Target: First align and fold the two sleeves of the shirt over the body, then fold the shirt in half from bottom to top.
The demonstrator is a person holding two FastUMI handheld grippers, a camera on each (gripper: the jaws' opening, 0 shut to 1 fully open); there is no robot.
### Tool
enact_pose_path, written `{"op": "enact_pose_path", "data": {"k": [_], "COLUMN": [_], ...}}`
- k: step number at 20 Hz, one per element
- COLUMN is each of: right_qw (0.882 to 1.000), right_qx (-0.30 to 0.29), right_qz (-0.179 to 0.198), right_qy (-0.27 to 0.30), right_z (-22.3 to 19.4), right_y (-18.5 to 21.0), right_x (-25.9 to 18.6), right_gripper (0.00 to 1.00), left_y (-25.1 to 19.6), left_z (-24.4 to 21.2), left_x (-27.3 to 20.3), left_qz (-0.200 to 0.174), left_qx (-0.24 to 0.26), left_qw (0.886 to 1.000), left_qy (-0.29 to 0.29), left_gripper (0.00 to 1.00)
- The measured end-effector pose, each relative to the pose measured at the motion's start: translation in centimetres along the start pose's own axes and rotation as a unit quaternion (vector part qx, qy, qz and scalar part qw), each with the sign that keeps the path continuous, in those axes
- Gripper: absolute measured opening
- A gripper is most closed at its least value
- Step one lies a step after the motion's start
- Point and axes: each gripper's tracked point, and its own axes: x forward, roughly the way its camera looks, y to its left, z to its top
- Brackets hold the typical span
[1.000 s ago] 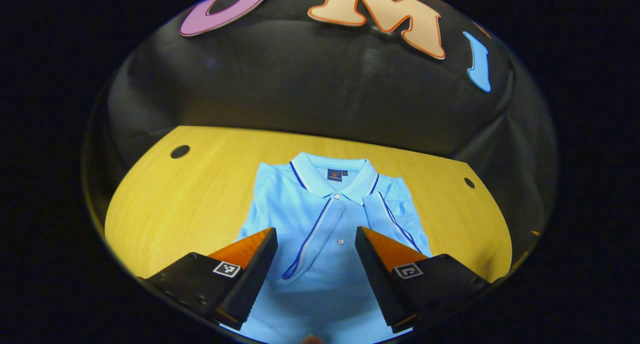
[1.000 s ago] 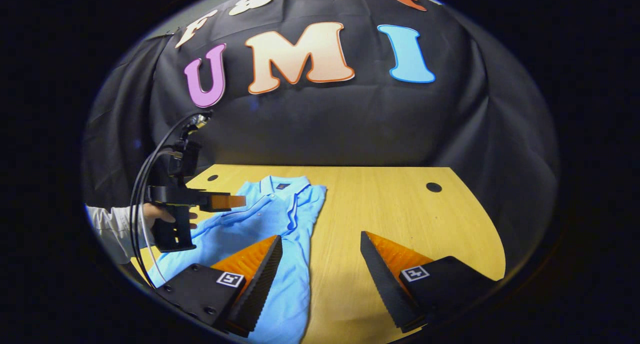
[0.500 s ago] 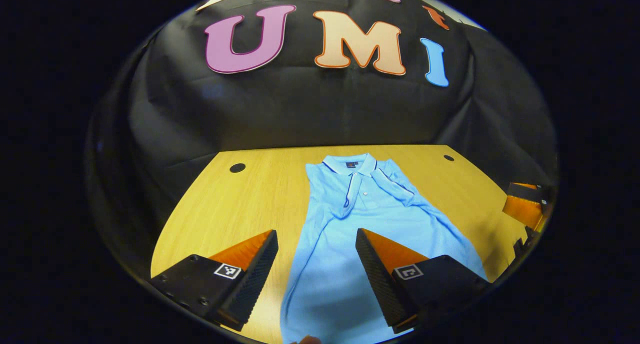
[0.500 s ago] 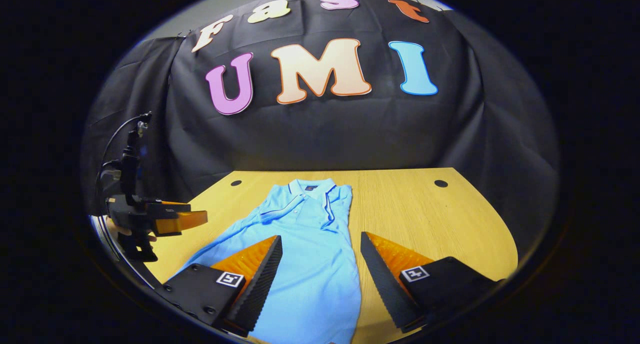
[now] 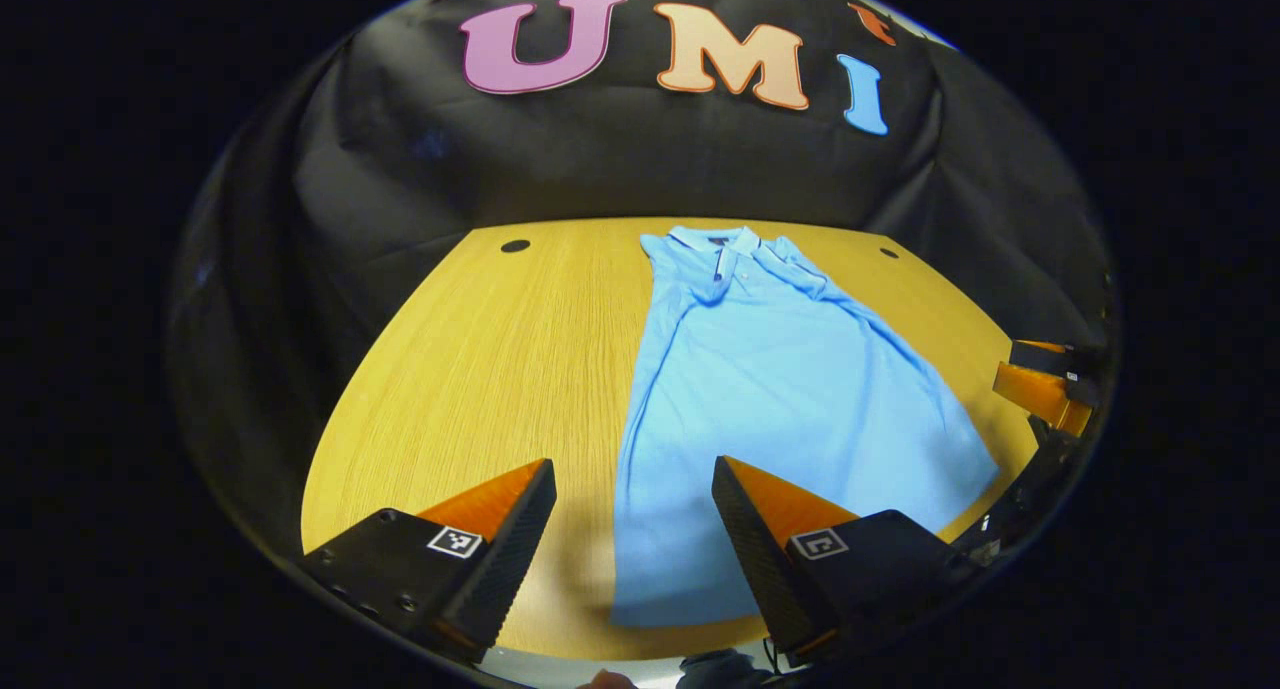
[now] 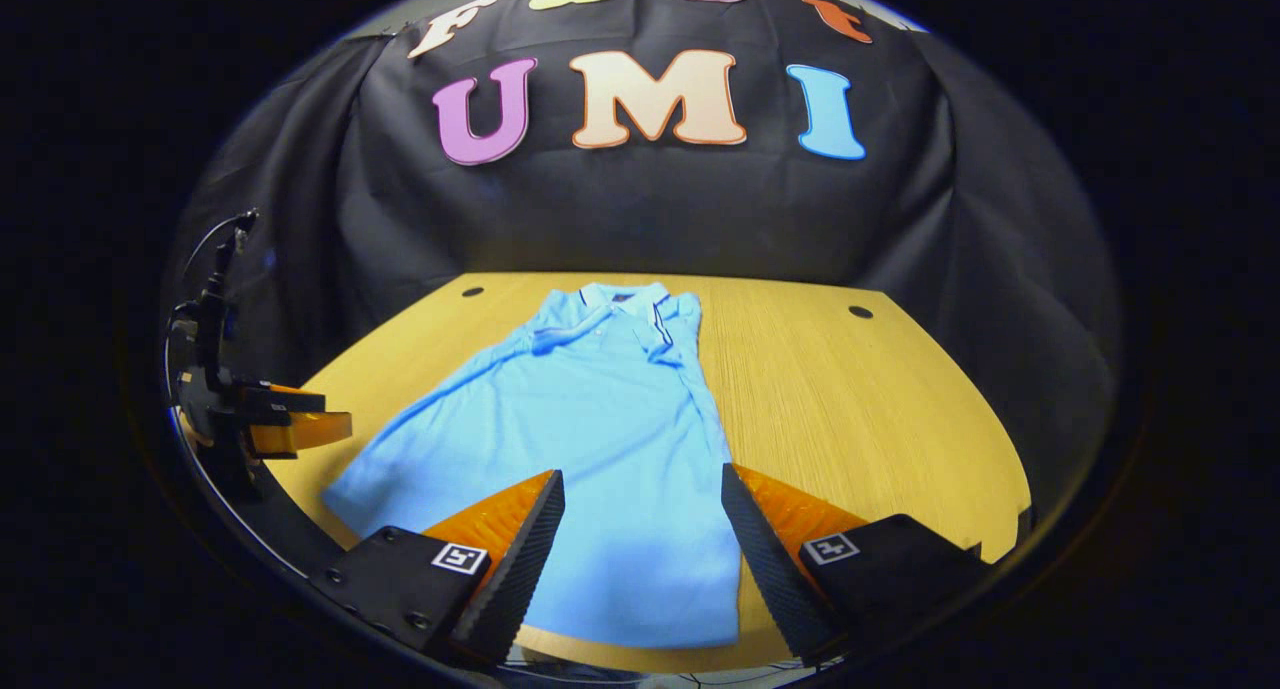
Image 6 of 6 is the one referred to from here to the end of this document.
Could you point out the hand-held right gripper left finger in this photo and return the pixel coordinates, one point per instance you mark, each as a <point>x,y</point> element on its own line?
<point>525,569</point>

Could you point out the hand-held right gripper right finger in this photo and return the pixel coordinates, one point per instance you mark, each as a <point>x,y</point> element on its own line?
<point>765,569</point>

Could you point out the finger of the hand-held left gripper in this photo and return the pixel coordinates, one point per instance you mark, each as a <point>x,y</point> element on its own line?
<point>305,431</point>
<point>290,402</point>

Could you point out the light blue T-shirt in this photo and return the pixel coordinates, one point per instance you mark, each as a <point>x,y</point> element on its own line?
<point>600,419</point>

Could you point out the black backdrop cloth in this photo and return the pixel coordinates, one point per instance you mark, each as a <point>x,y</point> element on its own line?
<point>650,209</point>

